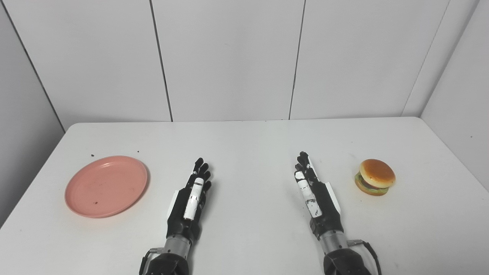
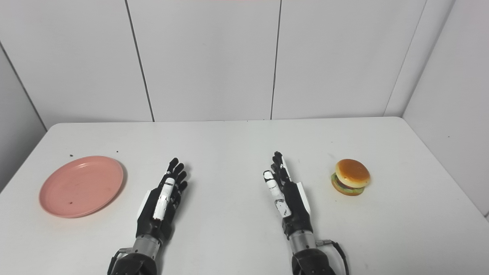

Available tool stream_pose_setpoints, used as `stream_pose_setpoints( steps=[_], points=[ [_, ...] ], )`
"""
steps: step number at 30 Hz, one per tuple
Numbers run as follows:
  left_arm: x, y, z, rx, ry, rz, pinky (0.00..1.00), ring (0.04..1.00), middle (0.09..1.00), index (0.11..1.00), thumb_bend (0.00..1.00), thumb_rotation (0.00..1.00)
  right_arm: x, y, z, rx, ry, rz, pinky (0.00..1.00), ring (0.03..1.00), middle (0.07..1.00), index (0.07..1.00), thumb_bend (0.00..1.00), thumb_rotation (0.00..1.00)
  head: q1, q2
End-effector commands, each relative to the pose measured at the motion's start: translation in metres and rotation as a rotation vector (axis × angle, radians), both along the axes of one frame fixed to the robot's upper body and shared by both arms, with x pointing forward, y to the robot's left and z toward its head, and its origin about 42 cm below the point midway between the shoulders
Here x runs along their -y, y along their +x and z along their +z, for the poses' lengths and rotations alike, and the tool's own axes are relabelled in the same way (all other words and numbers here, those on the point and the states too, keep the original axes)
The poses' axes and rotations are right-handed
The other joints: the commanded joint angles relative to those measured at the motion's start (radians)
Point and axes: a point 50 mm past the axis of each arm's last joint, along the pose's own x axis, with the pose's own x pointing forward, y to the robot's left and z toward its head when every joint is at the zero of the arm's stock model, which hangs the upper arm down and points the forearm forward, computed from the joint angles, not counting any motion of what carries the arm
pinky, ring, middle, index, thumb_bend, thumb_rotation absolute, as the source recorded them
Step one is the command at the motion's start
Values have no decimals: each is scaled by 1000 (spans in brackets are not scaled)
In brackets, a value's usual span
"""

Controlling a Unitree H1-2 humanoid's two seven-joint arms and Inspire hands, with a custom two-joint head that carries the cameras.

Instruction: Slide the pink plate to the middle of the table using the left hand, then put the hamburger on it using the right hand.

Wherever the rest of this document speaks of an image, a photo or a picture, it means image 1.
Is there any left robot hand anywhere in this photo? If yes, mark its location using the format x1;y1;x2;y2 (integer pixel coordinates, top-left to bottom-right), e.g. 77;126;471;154
166;157;212;244

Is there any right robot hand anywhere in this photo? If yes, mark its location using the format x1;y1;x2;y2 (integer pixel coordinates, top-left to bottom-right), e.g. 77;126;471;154
294;151;344;240

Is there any toy hamburger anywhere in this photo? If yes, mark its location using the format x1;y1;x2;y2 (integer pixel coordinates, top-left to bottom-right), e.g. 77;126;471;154
354;159;396;196

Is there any pink round plate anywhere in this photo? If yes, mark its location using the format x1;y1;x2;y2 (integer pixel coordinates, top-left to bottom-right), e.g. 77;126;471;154
64;155;149;218

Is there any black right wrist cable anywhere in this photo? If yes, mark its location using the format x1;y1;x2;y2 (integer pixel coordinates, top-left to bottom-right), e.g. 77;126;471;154
348;239;382;275

